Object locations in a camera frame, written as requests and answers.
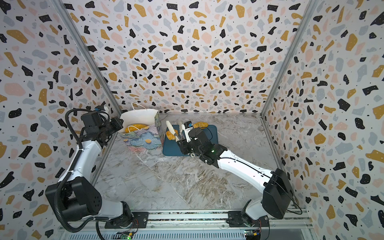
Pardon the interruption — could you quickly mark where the large sesame oval loaf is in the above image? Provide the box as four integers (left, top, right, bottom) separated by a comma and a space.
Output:
125, 124, 148, 133

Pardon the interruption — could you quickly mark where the floral paper bag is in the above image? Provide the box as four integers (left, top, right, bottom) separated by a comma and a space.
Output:
118, 103, 164, 152

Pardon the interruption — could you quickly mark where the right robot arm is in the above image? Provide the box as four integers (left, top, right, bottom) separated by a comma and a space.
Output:
171, 128, 294, 220

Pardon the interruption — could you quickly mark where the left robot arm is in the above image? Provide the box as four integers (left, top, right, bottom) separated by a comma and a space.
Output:
45, 106, 134, 233

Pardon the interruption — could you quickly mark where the smooth oval bread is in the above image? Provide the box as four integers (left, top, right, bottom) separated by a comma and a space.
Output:
193, 122, 209, 129

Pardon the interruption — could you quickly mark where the knotted flower bread roll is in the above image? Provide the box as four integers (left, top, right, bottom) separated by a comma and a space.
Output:
166, 130, 179, 141

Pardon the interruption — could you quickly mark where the teal plastic tray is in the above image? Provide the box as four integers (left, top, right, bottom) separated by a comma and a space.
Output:
163, 125, 219, 157

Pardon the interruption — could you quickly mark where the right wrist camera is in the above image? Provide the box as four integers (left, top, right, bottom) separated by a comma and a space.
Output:
181, 121, 194, 143

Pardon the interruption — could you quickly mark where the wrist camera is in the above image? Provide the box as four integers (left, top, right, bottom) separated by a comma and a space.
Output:
95, 105, 109, 113
181, 121, 194, 143

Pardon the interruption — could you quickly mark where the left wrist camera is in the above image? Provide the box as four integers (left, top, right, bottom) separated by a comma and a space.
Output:
95, 105, 109, 113

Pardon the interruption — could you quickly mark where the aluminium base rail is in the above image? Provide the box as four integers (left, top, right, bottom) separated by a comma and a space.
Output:
58, 210, 317, 240

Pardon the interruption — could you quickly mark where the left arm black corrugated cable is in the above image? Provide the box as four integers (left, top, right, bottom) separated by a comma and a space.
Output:
53, 107, 100, 232

